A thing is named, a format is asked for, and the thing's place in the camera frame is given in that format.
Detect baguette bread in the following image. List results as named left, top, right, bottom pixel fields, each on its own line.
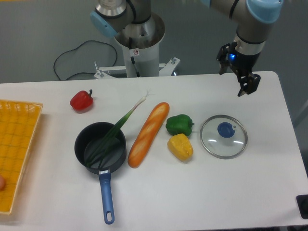
left=128, top=102, right=170, bottom=168

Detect black device at table edge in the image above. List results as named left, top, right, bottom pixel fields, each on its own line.
left=296, top=194, right=308, bottom=219

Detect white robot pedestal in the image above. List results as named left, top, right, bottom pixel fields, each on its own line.
left=93, top=13, right=181, bottom=79

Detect green onion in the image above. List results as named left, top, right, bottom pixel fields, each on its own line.
left=86, top=91, right=150, bottom=168

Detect yellow bell pepper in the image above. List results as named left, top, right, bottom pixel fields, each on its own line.
left=167, top=133, right=193, bottom=161

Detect glass pot lid blue knob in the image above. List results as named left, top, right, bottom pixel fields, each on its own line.
left=200, top=115, right=248, bottom=159

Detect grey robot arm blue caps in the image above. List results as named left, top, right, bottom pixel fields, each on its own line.
left=90, top=0, right=283, bottom=96

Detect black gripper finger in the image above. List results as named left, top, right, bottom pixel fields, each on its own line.
left=237, top=72, right=261, bottom=97
left=216, top=43, right=231, bottom=75

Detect dark pot blue handle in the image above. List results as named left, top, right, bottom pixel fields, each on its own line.
left=74, top=122, right=127, bottom=225

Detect red bell pepper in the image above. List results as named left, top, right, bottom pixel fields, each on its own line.
left=70, top=89, right=94, bottom=112

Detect green bell pepper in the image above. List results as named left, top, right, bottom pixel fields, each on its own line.
left=166, top=114, right=194, bottom=136

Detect black cable on floor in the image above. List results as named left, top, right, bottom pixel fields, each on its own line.
left=53, top=39, right=118, bottom=81

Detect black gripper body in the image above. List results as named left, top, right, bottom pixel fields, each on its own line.
left=228, top=41, right=260, bottom=77

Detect yellow woven basket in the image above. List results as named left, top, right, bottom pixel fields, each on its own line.
left=0, top=100, right=43, bottom=215

